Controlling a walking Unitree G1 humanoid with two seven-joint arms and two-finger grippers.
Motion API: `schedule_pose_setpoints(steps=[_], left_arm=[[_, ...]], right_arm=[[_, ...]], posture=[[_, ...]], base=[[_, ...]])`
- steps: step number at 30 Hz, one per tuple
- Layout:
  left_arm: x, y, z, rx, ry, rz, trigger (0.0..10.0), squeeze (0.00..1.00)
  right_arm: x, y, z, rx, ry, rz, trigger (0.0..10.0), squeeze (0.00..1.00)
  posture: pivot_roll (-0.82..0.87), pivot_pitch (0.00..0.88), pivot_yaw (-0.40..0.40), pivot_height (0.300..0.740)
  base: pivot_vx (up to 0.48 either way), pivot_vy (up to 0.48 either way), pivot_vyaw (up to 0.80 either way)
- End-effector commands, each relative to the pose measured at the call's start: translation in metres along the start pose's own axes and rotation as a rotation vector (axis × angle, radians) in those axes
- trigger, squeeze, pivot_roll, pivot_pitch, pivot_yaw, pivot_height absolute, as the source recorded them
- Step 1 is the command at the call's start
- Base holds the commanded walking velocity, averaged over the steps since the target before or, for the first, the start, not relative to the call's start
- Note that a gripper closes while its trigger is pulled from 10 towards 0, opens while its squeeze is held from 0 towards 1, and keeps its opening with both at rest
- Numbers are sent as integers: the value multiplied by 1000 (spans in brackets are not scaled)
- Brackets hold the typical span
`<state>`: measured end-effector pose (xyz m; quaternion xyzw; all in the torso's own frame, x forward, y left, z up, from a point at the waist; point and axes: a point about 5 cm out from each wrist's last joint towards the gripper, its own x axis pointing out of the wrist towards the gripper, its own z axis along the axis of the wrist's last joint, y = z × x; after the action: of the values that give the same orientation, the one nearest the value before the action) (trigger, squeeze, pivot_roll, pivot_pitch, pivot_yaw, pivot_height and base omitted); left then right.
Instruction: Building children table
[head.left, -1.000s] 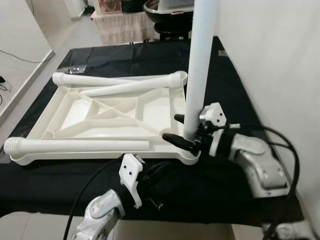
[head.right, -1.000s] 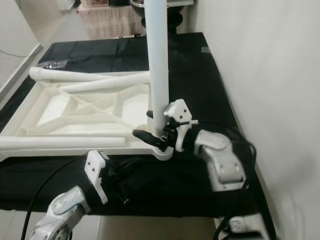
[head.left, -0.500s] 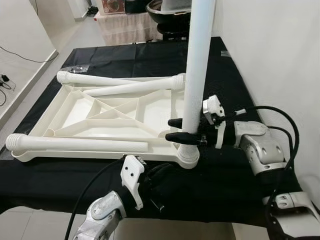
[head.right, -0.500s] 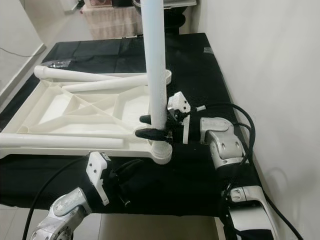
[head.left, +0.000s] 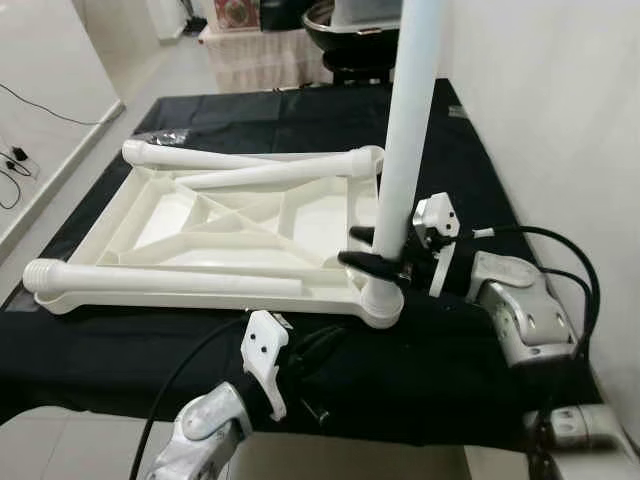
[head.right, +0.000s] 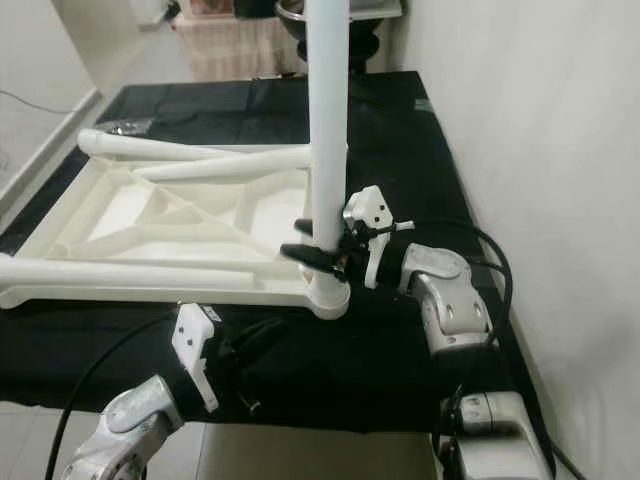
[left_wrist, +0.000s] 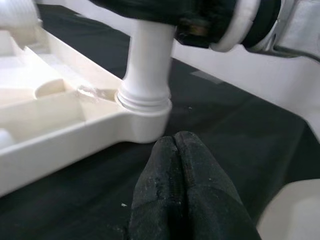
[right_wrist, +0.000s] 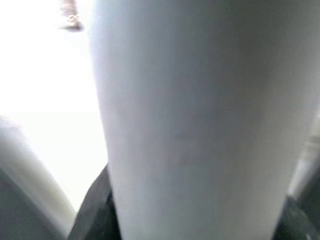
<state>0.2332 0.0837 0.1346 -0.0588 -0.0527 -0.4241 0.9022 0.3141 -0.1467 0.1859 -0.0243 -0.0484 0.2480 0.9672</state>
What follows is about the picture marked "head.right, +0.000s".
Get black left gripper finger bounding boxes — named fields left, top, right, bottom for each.
left=226, top=380, right=263, bottom=419
left=232, top=320, right=279, bottom=363

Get white plastic table leg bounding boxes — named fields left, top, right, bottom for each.
left=303, top=0, right=352, bottom=291
left=135, top=145, right=316, bottom=183
left=77, top=128, right=241, bottom=161
left=0, top=254, right=256, bottom=291

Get black tablecloth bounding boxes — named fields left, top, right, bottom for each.
left=0, top=70, right=556, bottom=446

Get white plastic table top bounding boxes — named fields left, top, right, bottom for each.
left=0, top=130, right=353, bottom=321

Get pink cloth covered table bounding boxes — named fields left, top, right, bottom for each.
left=172, top=12, right=306, bottom=81

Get large black wok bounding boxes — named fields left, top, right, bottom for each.
left=275, top=0, right=386, bottom=46

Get black bag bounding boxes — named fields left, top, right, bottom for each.
left=233, top=0, right=281, bottom=19

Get clear plastic storage box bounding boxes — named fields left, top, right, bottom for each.
left=348, top=0, right=403, bottom=19

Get red printed box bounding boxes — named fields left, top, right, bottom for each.
left=178, top=0, right=236, bottom=19

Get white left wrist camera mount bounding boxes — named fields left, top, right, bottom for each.
left=172, top=303, right=221, bottom=413

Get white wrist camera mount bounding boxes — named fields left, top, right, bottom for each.
left=172, top=303, right=221, bottom=413
left=343, top=185, right=396, bottom=291

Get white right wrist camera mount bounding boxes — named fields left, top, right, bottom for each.
left=343, top=185, right=396, bottom=291

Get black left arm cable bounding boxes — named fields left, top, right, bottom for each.
left=43, top=318, right=179, bottom=480

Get thin black wall cable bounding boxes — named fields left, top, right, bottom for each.
left=0, top=90, right=101, bottom=119

